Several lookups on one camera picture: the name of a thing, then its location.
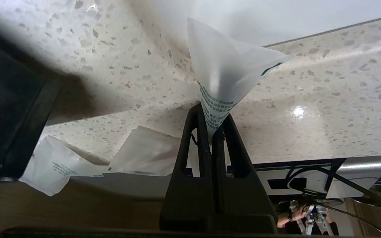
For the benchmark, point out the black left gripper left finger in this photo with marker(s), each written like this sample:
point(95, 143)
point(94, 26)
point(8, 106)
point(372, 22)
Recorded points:
point(187, 198)

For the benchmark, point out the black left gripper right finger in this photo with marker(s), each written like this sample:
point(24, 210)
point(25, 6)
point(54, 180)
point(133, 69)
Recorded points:
point(243, 198)

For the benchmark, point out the clear toothbrush packet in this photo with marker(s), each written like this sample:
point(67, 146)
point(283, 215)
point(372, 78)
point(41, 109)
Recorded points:
point(227, 66)

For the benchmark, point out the black amenity box drawer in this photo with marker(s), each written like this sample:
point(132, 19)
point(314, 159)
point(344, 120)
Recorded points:
point(8, 99)

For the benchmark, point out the cotton swab pad packet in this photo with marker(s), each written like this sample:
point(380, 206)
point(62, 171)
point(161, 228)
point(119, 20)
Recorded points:
point(147, 152)

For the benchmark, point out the wooden vanity cabinet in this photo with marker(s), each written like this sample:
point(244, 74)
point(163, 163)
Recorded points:
point(78, 205)

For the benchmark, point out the clear bagged shower cap packet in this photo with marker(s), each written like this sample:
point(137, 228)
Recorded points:
point(55, 165)

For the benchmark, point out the white ceramic sink basin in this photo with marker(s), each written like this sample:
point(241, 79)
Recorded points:
point(260, 19)

